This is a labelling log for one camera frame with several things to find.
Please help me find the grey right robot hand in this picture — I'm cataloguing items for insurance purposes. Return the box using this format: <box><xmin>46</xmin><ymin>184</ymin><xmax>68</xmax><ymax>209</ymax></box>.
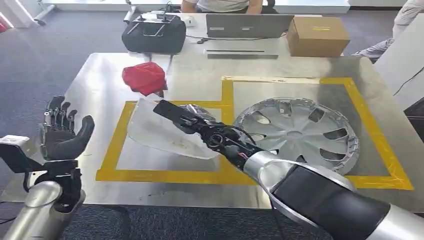
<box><xmin>172</xmin><ymin>103</ymin><xmax>220</xmax><ymax>135</ymax></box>

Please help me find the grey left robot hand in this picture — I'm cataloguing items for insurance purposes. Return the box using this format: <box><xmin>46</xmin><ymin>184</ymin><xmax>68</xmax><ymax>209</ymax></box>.
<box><xmin>38</xmin><ymin>95</ymin><xmax>96</xmax><ymax>162</ymax></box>

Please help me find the white curved plastic panel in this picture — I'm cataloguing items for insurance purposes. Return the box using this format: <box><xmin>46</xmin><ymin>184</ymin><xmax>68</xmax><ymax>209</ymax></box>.
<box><xmin>127</xmin><ymin>97</ymin><xmax>222</xmax><ymax>161</ymax></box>

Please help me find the yellow bench tape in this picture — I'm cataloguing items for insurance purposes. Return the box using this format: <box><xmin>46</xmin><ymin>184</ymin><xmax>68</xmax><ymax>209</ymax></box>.
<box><xmin>95</xmin><ymin>75</ymin><xmax>415</xmax><ymax>192</ymax></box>

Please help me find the steel workbench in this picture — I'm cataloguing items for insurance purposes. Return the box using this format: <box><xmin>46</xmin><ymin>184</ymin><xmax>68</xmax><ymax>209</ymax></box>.
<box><xmin>0</xmin><ymin>52</ymin><xmax>424</xmax><ymax>213</ymax></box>

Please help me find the red cloth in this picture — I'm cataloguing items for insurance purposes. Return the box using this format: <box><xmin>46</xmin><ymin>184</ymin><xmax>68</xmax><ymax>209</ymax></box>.
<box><xmin>121</xmin><ymin>61</ymin><xmax>169</xmax><ymax>98</ymax></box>

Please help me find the black carry case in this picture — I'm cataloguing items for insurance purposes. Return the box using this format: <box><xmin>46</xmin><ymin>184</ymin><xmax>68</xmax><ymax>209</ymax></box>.
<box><xmin>121</xmin><ymin>13</ymin><xmax>187</xmax><ymax>56</ymax></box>

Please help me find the silver wheel hubcap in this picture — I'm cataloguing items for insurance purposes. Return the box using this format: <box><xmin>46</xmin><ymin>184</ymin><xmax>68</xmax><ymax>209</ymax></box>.
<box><xmin>233</xmin><ymin>97</ymin><xmax>361</xmax><ymax>176</ymax></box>

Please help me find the grey laptop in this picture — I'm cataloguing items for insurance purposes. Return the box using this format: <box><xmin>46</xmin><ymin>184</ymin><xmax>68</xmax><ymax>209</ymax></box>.
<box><xmin>204</xmin><ymin>13</ymin><xmax>295</xmax><ymax>60</ymax></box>

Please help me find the black remote controller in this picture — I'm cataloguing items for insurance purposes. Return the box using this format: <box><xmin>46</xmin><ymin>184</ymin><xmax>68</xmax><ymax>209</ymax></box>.
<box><xmin>131</xmin><ymin>11</ymin><xmax>178</xmax><ymax>26</ymax></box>

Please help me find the person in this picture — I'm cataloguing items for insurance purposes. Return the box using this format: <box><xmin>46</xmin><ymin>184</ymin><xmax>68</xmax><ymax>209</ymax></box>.
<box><xmin>351</xmin><ymin>0</ymin><xmax>424</xmax><ymax>64</ymax></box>
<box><xmin>181</xmin><ymin>0</ymin><xmax>265</xmax><ymax>15</ymax></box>

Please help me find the brown cardboard box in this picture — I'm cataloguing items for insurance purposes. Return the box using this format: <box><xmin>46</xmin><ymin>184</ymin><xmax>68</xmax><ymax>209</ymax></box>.
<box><xmin>286</xmin><ymin>16</ymin><xmax>351</xmax><ymax>58</ymax></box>

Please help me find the white side table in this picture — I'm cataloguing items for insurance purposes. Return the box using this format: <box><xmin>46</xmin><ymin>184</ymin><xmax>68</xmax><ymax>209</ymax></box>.
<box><xmin>373</xmin><ymin>13</ymin><xmax>424</xmax><ymax>111</ymax></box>

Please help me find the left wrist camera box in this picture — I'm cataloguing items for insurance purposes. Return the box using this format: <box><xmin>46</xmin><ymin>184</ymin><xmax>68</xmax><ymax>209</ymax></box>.
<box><xmin>0</xmin><ymin>134</ymin><xmax>44</xmax><ymax>174</ymax></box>

